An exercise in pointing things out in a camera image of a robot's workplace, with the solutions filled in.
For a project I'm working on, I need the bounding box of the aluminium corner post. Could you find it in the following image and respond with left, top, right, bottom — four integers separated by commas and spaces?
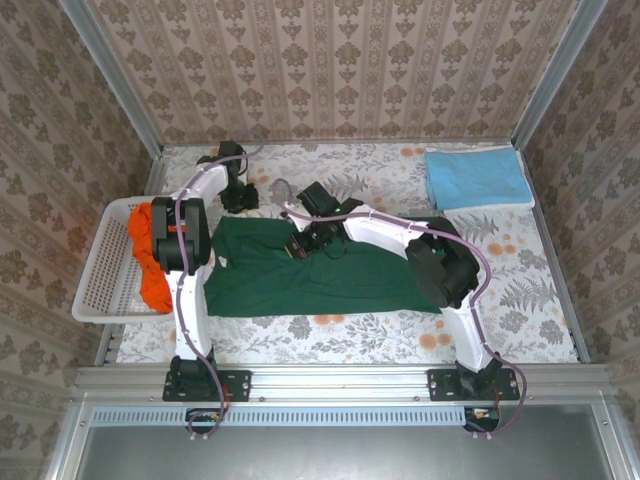
58, 0, 166, 156
510, 0, 609, 151

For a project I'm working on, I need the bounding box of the white plastic basket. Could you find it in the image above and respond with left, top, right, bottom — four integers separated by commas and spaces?
71, 196, 176, 326

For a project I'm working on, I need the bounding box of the aluminium mounting rail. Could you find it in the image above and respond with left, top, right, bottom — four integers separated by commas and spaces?
74, 364, 609, 401

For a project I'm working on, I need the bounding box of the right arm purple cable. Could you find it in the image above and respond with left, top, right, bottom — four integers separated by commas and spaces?
269, 177, 529, 437

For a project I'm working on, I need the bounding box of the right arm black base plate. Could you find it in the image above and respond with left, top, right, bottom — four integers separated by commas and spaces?
428, 368, 521, 402

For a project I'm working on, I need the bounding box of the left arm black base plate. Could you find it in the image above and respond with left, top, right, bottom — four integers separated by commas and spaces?
162, 368, 251, 403

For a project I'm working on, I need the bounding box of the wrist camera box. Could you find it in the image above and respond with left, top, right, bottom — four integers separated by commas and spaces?
218, 140, 249, 174
297, 182, 344, 217

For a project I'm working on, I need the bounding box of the orange t-shirt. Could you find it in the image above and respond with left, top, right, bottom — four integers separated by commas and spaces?
127, 202, 177, 315

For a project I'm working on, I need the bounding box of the folded blue t-shirt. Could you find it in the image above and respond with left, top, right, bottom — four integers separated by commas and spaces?
423, 147, 532, 207

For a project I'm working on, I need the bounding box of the grey metal sheet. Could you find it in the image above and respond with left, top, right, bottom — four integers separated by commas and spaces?
47, 404, 621, 480

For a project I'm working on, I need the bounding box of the black connector board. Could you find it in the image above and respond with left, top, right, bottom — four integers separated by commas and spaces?
463, 407, 501, 432
185, 407, 227, 434

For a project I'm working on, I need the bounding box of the grey slotted cable duct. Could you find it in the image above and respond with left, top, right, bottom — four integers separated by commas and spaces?
92, 405, 464, 427

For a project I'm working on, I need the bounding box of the aluminium table end rail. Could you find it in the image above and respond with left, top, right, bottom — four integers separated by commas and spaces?
162, 135, 516, 150

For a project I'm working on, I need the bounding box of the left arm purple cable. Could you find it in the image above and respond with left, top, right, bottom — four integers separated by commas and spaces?
172, 128, 265, 441

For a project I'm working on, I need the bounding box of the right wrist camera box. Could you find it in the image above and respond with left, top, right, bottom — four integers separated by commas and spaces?
297, 182, 344, 217

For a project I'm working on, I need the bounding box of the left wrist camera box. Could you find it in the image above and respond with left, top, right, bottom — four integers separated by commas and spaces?
218, 140, 249, 174

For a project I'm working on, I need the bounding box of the floral tablecloth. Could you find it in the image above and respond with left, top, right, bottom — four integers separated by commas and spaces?
114, 143, 581, 365

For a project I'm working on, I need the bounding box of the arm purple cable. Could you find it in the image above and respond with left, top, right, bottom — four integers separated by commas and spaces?
269, 177, 529, 437
172, 128, 265, 441

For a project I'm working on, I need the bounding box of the folded blue towel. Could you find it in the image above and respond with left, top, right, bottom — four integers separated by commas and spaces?
424, 144, 536, 211

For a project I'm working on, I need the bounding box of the green t-shirt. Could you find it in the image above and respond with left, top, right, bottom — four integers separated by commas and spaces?
202, 215, 444, 319

